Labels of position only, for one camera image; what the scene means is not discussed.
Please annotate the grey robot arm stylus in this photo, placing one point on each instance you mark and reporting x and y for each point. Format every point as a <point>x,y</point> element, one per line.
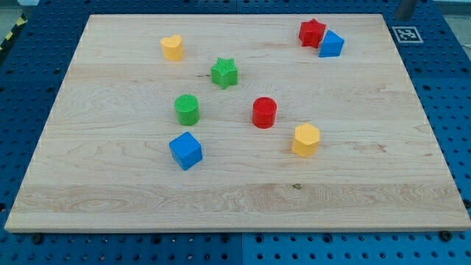
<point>405,10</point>

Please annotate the blue cube block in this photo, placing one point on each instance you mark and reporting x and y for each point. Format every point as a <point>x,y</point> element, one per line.
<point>186,150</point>

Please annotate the red cylinder block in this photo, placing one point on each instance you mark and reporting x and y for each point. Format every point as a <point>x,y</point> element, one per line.
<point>264,112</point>

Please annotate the green cylinder block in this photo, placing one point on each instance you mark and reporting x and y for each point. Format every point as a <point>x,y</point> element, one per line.
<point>187,109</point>

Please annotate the green star block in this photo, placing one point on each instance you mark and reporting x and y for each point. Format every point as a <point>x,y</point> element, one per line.
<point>224,73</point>

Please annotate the yellow hexagon block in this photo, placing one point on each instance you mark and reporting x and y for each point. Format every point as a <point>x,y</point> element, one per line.
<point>306,140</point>

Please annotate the light wooden board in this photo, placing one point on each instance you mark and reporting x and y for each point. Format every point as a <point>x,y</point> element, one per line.
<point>103,162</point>

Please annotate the yellow heart block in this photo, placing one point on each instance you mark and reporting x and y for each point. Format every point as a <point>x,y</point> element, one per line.
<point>172,48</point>

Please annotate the red star block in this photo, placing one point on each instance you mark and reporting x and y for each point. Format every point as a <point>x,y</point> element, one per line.
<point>311,33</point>

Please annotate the blue triangle block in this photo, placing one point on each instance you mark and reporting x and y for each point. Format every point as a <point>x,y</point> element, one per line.
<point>332,45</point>

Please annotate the white fiducial marker tag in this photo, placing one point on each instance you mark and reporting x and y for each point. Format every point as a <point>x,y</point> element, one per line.
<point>406,34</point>

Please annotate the black bolt left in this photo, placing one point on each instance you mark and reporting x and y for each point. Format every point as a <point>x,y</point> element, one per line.
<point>37,238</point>

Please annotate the black bolt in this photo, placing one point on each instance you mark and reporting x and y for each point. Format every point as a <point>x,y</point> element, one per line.
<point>37,238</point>
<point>445,236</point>

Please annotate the black bolt right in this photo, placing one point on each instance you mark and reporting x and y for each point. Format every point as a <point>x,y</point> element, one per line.
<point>445,236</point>

